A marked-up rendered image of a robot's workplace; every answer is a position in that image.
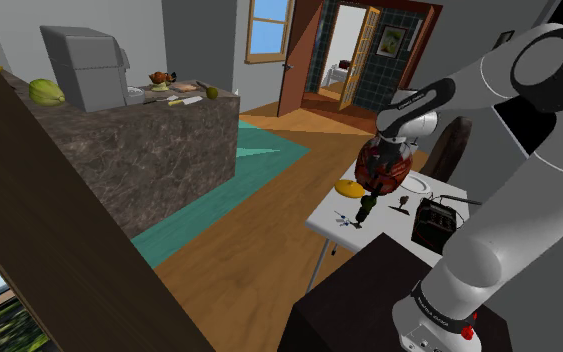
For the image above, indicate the dark robot stand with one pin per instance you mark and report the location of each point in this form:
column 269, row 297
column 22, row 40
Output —
column 359, row 302

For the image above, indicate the small dark wall frame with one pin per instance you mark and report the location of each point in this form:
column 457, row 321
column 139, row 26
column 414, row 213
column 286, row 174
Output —
column 504, row 39

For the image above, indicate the framed wall picture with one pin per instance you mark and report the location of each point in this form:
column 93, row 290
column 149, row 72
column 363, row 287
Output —
column 391, row 42

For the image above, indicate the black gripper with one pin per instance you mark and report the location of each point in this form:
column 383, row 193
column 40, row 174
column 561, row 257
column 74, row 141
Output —
column 387, row 152

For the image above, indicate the marble kitchen island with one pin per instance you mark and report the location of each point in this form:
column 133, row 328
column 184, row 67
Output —
column 154, row 156

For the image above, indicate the wooden framed window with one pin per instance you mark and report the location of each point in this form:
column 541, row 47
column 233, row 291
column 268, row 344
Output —
column 269, row 29

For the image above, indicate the white plate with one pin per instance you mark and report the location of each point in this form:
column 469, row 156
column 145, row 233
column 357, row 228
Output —
column 416, row 185

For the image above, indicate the black box appliance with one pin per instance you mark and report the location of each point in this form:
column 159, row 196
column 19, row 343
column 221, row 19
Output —
column 433, row 225

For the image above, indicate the brown door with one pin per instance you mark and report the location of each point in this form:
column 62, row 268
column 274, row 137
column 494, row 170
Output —
column 300, row 63

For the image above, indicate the yellow lattice door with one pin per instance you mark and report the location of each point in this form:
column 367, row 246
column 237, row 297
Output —
column 356, row 58

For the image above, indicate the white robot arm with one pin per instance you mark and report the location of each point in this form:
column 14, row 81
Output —
column 520, row 214

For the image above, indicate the teal rug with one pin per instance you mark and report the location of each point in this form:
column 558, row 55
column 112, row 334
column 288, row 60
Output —
column 242, row 175

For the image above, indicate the green bottle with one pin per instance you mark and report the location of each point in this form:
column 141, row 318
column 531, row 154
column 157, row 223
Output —
column 365, row 207

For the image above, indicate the small brown goblet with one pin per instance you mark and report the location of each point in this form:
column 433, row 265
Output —
column 402, row 202

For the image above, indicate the white table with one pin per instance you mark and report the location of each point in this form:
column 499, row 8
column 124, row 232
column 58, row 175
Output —
column 383, row 231

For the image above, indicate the red round vase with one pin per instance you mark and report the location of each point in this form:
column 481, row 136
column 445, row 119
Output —
column 400, row 171

